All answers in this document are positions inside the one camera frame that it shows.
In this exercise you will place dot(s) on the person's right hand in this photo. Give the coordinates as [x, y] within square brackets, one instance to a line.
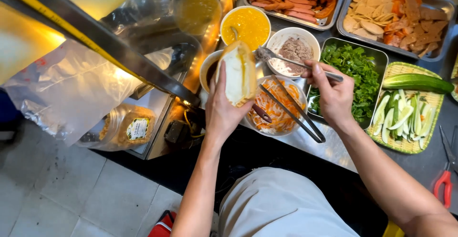
[334, 99]

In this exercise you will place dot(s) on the metal spoon with pate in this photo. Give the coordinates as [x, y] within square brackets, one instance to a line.
[286, 61]

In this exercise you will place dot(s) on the plastic jar with green label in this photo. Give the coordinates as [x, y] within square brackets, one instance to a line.
[132, 128]

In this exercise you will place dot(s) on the pile of cucumber slices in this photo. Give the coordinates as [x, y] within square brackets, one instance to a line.
[402, 117]

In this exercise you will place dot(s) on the woven basket edge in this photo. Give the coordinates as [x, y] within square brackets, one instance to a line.
[454, 79]

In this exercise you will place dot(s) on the black electric plug box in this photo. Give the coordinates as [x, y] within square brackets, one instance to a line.
[176, 131]

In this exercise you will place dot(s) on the spoon in yellow sauce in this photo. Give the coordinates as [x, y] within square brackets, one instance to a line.
[235, 32]

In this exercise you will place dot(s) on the bowl of pickled carrot shreds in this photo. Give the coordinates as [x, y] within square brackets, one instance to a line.
[277, 115]

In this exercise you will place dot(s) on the heap of green herbs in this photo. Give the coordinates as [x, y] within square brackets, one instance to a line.
[357, 72]

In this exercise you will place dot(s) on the white bowl of yellow sauce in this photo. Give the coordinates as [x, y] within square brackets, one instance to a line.
[247, 24]

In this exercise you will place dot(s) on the yellow object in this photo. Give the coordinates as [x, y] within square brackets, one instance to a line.
[393, 230]

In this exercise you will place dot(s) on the white bowl of pate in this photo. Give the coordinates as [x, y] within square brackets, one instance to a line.
[297, 47]

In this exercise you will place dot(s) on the bowl of brown sauce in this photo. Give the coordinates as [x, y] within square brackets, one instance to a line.
[208, 70]

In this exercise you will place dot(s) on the glass display cabinet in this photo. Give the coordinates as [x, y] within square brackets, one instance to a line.
[107, 47]

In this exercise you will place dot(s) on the whole green cucumber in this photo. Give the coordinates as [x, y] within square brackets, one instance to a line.
[417, 83]

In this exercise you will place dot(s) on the split baguette bread roll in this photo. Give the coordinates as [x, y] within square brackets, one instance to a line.
[238, 74]

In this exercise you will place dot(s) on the metal tray of herbs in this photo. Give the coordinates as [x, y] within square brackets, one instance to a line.
[383, 56]

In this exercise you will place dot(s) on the red and white object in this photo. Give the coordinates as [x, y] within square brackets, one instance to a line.
[164, 226]

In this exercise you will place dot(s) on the person's grey apron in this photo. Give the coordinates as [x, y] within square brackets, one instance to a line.
[282, 204]

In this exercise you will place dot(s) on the green woven basket tray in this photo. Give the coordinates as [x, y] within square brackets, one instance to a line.
[408, 69]

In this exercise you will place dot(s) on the long metal tongs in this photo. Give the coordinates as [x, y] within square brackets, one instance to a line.
[293, 111]

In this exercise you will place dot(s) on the person's left hand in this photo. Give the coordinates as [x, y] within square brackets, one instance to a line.
[220, 117]

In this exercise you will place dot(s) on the clear plastic bag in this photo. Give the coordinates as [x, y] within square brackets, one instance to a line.
[68, 86]

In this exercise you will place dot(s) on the metal tray of sliced meats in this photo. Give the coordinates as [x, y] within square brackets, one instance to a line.
[393, 19]

